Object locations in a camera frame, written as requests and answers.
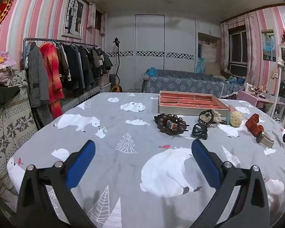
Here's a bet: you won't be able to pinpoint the garment steamer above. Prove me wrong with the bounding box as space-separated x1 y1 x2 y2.
109 37 123 93

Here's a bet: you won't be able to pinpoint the orange lined jewelry tray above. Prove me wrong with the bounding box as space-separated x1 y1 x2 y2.
158 91 231 116

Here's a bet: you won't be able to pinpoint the pile of clothes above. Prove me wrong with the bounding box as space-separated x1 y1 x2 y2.
0 51 28 107

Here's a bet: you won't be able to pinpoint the framed wedding photo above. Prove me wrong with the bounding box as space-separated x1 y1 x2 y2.
62 0 86 39

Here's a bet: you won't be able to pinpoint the dark bracelet with coloured beads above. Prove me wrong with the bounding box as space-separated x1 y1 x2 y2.
160 117 190 136

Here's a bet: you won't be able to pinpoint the orange scrunchie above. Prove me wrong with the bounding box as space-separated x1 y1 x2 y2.
245 114 264 137

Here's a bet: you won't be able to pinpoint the white wardrobe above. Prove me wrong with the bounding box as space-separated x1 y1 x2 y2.
104 14 221 93

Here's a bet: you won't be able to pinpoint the brown wooden bead bracelet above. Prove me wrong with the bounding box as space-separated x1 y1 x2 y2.
154 113 181 130

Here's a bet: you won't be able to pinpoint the grey polar bear blanket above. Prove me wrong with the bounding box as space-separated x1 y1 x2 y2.
6 91 285 228

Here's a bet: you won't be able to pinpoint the window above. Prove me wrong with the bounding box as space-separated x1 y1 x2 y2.
229 25 249 77

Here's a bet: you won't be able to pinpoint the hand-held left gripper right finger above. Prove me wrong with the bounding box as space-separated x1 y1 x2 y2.
189 139 271 228

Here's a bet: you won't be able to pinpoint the metal clothes rack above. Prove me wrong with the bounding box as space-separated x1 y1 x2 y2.
23 37 100 95

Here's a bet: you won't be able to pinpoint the cream headband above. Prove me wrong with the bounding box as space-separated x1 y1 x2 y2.
256 133 275 149

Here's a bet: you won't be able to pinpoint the wall poster of couple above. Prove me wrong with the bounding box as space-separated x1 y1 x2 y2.
261 30 276 62

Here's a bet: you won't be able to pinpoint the floral patterned cloth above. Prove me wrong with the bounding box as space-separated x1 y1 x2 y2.
0 88 39 192

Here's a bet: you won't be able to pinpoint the pink desk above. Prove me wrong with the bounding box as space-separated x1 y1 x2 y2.
236 89 285 111

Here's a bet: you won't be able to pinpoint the pink floral curtain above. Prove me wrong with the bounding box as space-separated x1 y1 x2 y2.
244 12 261 86
220 21 230 74

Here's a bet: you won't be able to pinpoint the yellow pineapple hair clip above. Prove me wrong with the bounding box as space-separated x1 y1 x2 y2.
226 104 243 127

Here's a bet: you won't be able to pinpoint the blue hanging cloth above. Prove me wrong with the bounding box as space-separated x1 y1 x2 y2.
197 41 206 74

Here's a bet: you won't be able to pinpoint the bed with blue cover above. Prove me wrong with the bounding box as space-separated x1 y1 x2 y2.
142 68 247 99

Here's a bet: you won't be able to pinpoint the row of hanging clothes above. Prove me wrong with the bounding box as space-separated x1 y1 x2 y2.
25 41 113 129

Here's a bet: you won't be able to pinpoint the blue plush toys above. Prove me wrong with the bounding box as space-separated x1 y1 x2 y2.
228 75 244 84

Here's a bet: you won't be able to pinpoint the black hair ties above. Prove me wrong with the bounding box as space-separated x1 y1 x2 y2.
199 109 216 124

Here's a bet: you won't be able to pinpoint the black hair claw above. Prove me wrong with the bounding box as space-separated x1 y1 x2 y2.
192 123 208 140

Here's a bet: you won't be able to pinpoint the white storage boxes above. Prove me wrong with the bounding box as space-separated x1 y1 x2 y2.
97 73 112 87

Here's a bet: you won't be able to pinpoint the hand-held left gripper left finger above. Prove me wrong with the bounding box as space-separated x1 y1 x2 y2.
15 140 97 228

